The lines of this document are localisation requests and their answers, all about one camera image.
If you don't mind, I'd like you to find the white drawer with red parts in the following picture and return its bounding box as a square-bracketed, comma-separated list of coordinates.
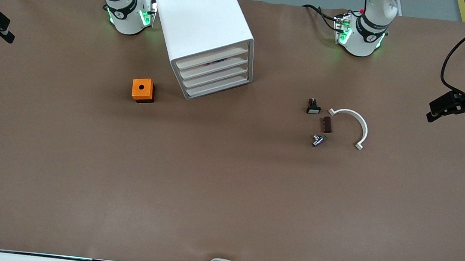
[176, 40, 249, 77]

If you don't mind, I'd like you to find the orange button box with hole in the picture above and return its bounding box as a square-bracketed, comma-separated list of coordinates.
[131, 77, 156, 105]

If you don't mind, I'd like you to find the white curved plastic bracket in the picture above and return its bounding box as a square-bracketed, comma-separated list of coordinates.
[325, 107, 370, 152]

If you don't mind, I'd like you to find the small black push-button switch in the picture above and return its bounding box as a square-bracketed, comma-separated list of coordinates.
[306, 98, 322, 115]

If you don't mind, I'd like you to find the black left arm base cable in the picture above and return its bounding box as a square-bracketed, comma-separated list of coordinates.
[300, 3, 342, 32]

